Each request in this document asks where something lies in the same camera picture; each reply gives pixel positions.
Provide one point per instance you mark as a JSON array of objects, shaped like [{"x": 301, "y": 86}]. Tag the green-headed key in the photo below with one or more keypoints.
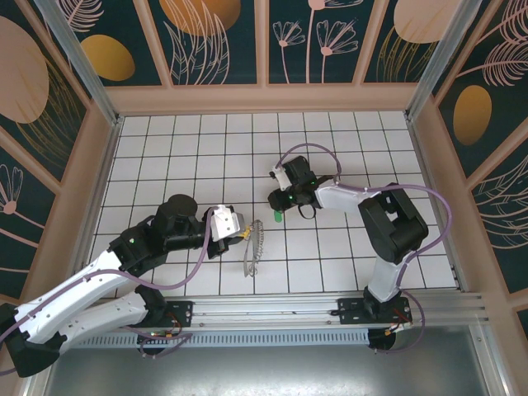
[{"x": 278, "y": 216}]

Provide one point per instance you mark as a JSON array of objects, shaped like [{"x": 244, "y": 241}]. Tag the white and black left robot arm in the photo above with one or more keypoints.
[{"x": 62, "y": 301}]

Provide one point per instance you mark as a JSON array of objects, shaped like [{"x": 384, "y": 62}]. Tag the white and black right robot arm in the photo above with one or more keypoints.
[{"x": 392, "y": 222}]

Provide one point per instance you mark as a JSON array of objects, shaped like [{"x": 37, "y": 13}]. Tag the grey metal sheet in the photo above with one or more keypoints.
[{"x": 264, "y": 371}]

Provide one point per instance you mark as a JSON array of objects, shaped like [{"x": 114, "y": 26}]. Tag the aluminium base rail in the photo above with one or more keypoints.
[{"x": 264, "y": 307}]

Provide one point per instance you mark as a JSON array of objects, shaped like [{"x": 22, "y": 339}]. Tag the aluminium table side rail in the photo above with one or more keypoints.
[
  {"x": 432, "y": 165},
  {"x": 99, "y": 198}
]

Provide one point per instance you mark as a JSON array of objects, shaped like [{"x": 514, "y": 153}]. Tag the aluminium frame post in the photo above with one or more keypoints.
[
  {"x": 441, "y": 70},
  {"x": 86, "y": 70}
]

